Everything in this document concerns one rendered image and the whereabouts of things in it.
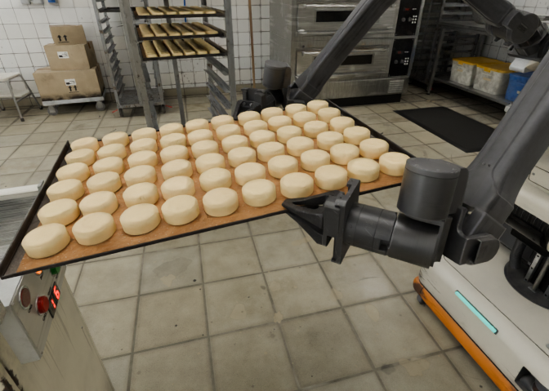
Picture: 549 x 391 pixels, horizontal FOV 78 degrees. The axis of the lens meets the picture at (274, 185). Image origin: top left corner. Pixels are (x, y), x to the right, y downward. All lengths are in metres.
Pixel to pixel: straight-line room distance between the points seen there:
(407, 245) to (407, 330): 1.24
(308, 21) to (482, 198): 3.46
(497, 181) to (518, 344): 1.00
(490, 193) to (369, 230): 0.15
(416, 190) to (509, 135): 0.15
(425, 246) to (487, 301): 1.08
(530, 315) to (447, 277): 0.28
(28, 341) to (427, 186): 0.66
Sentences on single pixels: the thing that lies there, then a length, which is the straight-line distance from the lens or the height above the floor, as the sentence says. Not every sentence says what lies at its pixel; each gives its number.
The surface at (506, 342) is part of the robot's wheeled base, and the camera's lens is 1.44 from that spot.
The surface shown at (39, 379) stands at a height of 0.63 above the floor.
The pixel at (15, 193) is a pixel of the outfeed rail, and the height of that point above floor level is 0.90.
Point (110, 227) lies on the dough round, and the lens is 0.50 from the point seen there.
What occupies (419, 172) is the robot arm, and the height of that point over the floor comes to 1.09.
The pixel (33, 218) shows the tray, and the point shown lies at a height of 0.96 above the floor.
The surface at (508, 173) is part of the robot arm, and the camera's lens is 0.49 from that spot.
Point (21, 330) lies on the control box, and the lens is 0.72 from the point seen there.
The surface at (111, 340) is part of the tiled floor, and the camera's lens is 1.67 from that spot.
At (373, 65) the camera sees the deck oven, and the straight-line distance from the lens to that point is 4.23.
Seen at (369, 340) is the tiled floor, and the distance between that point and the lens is 1.58.
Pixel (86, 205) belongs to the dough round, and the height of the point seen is 0.99.
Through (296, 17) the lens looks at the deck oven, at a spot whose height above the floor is 0.98.
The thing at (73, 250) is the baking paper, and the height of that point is 0.97.
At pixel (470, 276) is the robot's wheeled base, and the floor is 0.28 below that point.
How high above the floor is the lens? 1.26
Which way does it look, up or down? 31 degrees down
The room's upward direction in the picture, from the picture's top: straight up
